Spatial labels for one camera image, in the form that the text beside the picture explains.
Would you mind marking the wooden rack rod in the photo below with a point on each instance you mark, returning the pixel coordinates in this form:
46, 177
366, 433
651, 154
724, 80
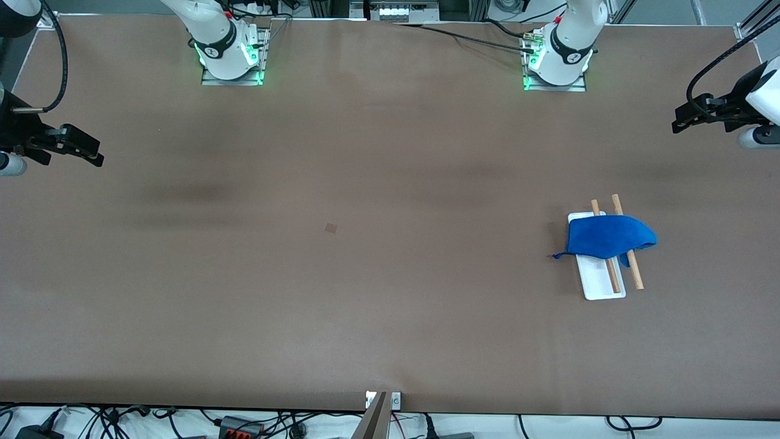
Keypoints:
636, 277
614, 280

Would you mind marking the black box with orange connectors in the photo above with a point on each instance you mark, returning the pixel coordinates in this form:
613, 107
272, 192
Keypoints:
241, 428

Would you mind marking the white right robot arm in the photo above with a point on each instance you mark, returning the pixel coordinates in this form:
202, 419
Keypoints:
213, 30

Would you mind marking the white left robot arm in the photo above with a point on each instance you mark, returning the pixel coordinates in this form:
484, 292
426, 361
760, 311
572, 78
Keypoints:
567, 42

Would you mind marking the white power strip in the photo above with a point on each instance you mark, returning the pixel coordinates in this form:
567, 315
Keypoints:
402, 11

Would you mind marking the grey block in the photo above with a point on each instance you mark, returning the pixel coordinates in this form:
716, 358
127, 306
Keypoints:
457, 435

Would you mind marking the silver aluminium corner bracket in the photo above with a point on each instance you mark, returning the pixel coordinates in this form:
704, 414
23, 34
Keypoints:
744, 33
51, 23

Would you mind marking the aluminium frame profile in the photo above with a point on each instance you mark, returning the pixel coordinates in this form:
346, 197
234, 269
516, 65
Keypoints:
762, 15

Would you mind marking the small silver metal bracket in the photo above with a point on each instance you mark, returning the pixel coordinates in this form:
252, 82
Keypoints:
396, 400

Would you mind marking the grey camera stand pole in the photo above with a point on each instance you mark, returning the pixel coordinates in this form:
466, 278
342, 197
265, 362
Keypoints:
373, 424

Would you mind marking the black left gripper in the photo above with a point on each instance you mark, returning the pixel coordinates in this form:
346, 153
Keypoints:
730, 110

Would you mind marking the black power adapter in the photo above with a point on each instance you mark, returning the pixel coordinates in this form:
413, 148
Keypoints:
36, 433

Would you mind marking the white towel rack base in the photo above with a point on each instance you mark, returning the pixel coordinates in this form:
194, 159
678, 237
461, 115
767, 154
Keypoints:
600, 286

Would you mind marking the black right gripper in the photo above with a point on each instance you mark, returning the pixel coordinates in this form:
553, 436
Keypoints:
16, 130

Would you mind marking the blue microfibre towel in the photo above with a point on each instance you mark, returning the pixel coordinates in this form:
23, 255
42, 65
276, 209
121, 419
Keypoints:
603, 238

